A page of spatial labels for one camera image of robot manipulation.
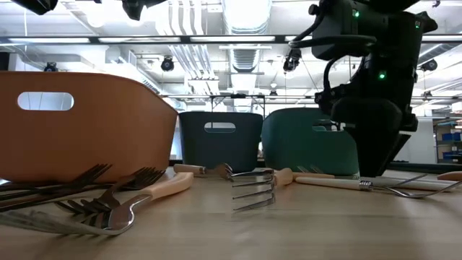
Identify dark teal plastic bin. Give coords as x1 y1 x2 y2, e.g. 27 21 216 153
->
178 110 264 173

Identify black overhead light bar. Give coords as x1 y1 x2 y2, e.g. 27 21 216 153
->
0 35 462 45

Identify white-handled silver fork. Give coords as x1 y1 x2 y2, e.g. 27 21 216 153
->
173 162 235 182
371 178 448 191
295 175 462 200

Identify green plastic bin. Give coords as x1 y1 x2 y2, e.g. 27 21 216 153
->
260 107 361 177

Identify pile of dark forks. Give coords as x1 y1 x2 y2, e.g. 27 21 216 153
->
0 168 167 214

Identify metal shelf blue bins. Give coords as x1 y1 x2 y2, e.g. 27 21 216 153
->
432 118 462 164

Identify silver ribbed air duct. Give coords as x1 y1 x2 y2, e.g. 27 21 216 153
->
220 0 272 74

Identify white ceiling pipes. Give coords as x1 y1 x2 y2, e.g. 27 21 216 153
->
154 0 219 80

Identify grey round air duct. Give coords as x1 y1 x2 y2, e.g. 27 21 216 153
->
418 43 462 72

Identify black metal table frame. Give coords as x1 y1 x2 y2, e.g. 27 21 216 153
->
168 158 462 175

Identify black metal rack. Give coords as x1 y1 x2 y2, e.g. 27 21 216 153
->
208 93 267 118

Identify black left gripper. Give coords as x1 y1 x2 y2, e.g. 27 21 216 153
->
121 0 167 22

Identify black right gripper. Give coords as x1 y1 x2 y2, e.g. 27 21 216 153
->
313 83 420 178

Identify orange plastic bin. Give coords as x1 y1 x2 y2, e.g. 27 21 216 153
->
0 71 179 184

